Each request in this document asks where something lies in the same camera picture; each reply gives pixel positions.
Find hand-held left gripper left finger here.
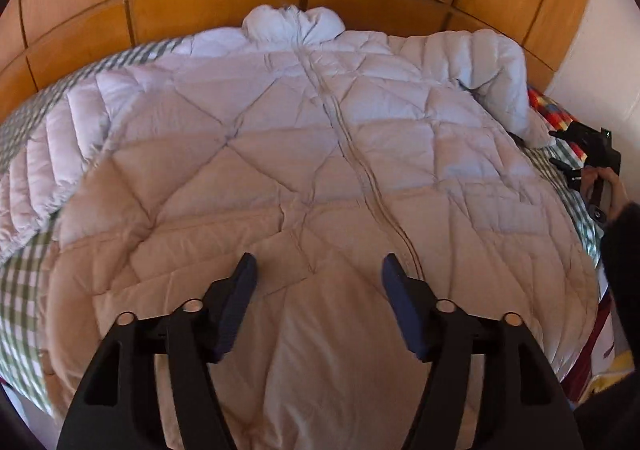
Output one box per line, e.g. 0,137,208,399
56,252,258,450

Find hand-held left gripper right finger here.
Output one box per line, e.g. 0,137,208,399
381,253,585,450

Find white quilted puffer jacket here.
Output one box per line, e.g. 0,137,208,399
0,4,601,450

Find person's right hand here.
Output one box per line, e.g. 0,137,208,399
580,166,629,217

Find multicoloured checked cloth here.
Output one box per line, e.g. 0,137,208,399
527,87,582,141

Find yellow red striped cloth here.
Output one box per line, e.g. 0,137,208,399
562,297,632,403

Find green checked bed sheet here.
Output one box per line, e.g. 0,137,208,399
0,37,607,418

